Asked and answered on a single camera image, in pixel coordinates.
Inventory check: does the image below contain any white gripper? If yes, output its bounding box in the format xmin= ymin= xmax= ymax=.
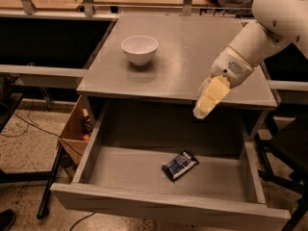
xmin=193 ymin=47 xmax=254 ymax=119

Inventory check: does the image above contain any black table leg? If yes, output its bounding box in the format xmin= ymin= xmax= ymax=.
xmin=37 ymin=144 xmax=63 ymax=219

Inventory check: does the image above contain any white ceramic bowl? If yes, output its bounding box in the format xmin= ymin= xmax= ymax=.
xmin=121 ymin=36 xmax=159 ymax=65

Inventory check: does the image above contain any black shoe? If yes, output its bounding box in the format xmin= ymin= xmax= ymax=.
xmin=0 ymin=209 xmax=15 ymax=231

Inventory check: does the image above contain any black floor cable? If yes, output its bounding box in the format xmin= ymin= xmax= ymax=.
xmin=0 ymin=101 xmax=84 ymax=157

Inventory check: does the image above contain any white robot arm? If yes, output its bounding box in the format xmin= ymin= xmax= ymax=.
xmin=193 ymin=0 xmax=308 ymax=119

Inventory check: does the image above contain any grey metal rail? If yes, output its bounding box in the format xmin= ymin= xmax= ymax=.
xmin=0 ymin=64 xmax=87 ymax=90

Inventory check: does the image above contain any dark blue rxbar wrapper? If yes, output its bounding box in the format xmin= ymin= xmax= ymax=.
xmin=162 ymin=151 xmax=199 ymax=181

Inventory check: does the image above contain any open grey top drawer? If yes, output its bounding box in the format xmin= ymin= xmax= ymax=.
xmin=52 ymin=100 xmax=290 ymax=231

